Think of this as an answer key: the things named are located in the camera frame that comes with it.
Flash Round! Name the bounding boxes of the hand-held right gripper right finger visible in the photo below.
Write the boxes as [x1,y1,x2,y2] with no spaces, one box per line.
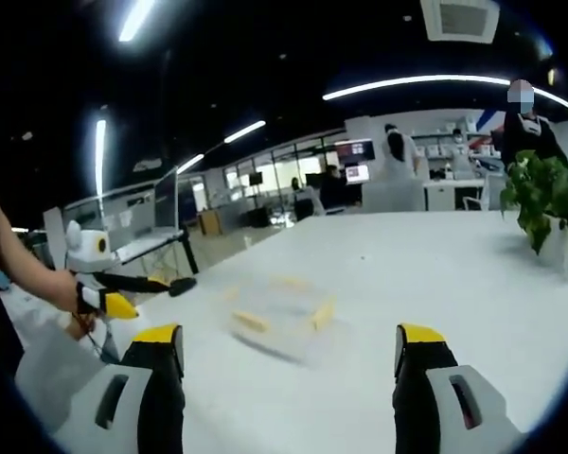
[391,323,525,454]

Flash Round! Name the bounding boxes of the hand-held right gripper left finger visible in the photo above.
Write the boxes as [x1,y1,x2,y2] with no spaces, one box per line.
[70,323,186,454]

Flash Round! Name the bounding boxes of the clear box with yellow plastic buckles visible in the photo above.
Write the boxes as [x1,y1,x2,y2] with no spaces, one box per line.
[222,272,338,366]

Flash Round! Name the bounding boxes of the black oval object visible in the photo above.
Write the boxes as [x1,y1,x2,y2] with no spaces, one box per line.
[168,277,199,298]

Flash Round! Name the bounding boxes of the computer monitor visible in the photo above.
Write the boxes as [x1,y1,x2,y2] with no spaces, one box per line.
[153,166,181,233]

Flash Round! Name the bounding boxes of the straight ceiling light strip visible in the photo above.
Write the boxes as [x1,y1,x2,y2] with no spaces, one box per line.
[222,120,268,145]
[118,0,157,44]
[176,153,205,176]
[94,118,108,198]

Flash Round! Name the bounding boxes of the grey office partition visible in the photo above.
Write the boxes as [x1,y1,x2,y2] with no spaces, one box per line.
[362,179,425,214]

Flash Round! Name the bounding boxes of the white background counter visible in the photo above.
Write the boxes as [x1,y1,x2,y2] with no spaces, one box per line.
[423,178,504,212]

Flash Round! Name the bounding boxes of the green potted plant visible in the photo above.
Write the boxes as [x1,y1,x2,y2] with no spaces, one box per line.
[499,149,568,274]

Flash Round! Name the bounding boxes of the curved ceiling light strip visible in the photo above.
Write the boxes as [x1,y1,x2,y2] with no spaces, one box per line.
[322,74,568,114]

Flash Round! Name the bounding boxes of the ceiling air vent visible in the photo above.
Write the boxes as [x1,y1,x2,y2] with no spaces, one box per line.
[419,0,501,44]

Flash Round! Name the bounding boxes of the black desk post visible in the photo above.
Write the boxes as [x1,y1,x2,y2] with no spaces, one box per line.
[181,225,201,275]

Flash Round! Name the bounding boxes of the wall screen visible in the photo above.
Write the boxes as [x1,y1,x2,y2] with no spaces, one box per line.
[334,139,376,163]

